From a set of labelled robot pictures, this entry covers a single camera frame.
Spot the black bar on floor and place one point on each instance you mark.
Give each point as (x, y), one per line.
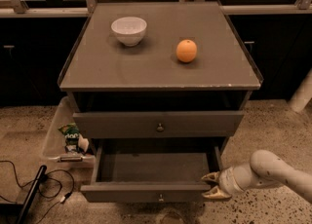
(31, 195)

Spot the green snack bag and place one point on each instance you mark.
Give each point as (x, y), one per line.
(71, 134)

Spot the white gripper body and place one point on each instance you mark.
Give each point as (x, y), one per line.
(225, 179)

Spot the clear plastic bin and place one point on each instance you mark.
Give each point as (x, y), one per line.
(54, 143)

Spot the white pole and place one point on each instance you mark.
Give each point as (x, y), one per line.
(303, 94)

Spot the white ceramic bowl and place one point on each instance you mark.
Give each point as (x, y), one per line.
(129, 30)

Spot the grey top drawer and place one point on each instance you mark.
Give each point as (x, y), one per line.
(158, 124)

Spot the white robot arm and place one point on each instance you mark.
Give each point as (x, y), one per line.
(264, 170)

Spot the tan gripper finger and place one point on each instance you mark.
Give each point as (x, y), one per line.
(216, 194)
(212, 177)

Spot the grey drawer cabinet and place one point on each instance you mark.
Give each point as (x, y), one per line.
(104, 75)

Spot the orange fruit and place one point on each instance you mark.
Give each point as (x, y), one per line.
(186, 51)

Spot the grey drawer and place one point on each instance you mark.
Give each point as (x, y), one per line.
(158, 124)
(165, 170)

